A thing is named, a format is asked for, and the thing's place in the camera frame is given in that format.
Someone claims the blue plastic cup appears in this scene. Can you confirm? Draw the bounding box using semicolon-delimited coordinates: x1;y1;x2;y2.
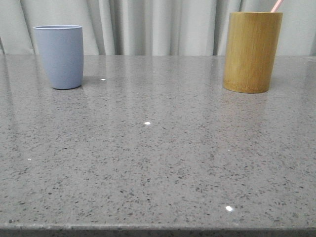
34;25;83;90

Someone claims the pink chopstick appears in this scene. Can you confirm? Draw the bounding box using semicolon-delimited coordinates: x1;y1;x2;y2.
271;0;283;13

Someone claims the bamboo wooden cup holder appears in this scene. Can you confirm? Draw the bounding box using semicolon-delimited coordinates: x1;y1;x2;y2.
223;12;283;93

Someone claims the grey curtain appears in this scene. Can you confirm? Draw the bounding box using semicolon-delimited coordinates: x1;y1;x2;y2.
0;0;316;56

